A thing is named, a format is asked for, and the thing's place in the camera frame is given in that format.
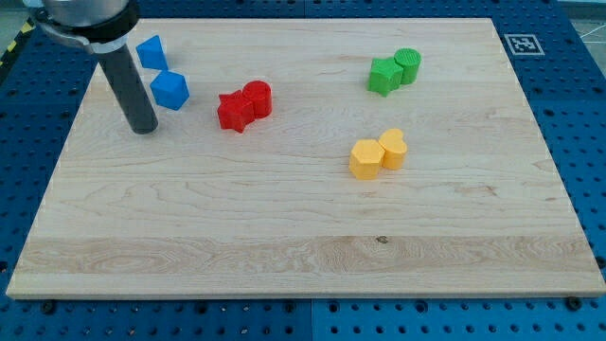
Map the blue cube block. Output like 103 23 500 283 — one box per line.
151 70 189 111

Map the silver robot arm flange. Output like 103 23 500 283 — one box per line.
23 0 139 54

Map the blue triangle block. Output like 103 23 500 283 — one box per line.
135 35 169 70

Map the light wooden board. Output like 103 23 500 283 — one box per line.
7 18 605 299

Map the yellow hexagon block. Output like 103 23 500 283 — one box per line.
348 139 384 180

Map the red cylinder block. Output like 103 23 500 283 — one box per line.
242 80 273 118

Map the red star block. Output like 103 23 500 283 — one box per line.
217 90 255 134

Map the yellow heart block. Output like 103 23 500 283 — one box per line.
379 128 408 170

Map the green star block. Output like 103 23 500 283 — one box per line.
367 57 403 97

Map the green cylinder block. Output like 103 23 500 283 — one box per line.
394 47 422 84

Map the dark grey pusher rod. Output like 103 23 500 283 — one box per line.
98 45 158 135

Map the white fiducial marker tag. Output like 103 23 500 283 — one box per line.
504 33 544 56

